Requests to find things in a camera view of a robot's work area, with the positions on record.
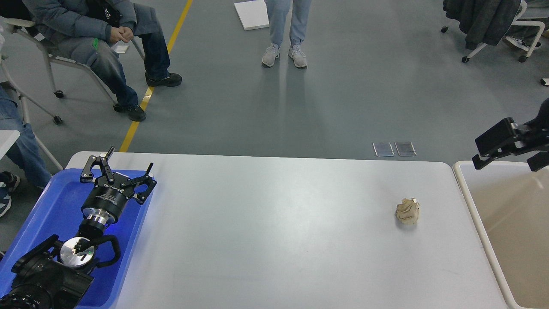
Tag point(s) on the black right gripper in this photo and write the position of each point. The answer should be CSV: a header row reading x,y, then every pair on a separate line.
x,y
500,140

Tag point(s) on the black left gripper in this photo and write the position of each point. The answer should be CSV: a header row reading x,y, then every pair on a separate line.
x,y
112,191

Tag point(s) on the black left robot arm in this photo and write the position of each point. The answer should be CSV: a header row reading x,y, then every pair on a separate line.
x,y
74,249

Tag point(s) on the beige plastic bin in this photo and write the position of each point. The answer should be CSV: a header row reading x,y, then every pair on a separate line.
x,y
509,205

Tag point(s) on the blue plastic tray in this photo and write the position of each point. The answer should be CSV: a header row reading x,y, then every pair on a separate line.
x,y
58,211

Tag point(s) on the white office chair right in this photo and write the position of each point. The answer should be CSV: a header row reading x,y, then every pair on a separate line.
x,y
525,31

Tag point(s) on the person in blue jeans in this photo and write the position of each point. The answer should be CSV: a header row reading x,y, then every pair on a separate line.
x,y
24,153

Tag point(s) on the right clear floor plate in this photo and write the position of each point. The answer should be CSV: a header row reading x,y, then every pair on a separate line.
x,y
405,149

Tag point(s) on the clear floor plate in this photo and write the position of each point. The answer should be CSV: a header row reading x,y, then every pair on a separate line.
x,y
383,149
405,149

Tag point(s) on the left clear floor plate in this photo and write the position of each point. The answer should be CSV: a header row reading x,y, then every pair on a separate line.
x,y
383,149

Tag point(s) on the crumpled brown paper ball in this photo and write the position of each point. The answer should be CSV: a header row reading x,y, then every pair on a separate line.
x,y
408,211

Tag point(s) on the dark jacket on chair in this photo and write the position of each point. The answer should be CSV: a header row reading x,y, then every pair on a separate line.
x,y
482,21

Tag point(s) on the seated person grey jacket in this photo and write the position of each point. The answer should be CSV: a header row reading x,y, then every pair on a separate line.
x,y
85,30

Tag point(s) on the white chair with wheels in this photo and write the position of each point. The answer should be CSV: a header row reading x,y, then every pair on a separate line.
x,y
51,60

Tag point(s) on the white board on floor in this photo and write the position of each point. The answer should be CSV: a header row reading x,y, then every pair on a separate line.
x,y
252,14

